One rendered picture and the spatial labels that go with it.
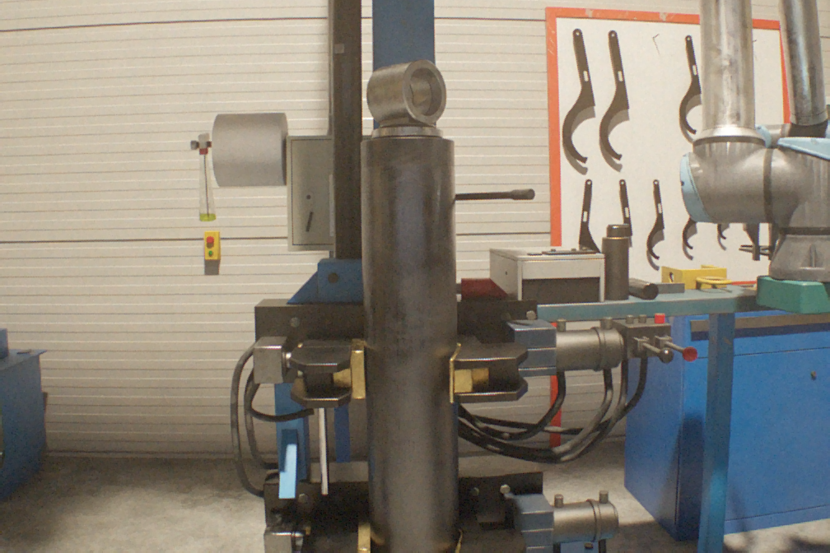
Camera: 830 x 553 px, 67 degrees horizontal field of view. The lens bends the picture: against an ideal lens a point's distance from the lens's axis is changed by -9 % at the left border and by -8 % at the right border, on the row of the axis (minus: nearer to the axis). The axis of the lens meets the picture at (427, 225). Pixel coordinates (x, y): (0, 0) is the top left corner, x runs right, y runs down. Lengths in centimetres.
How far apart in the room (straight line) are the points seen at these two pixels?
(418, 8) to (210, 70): 187
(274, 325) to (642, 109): 262
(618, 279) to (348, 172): 79
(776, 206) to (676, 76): 261
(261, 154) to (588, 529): 155
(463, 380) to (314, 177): 113
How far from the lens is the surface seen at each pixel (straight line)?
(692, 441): 278
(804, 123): 174
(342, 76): 189
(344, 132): 186
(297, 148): 236
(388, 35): 199
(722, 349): 221
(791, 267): 138
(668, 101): 390
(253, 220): 357
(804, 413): 302
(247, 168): 237
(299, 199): 235
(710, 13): 152
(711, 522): 239
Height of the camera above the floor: 131
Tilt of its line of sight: 1 degrees down
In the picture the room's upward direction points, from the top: 1 degrees counter-clockwise
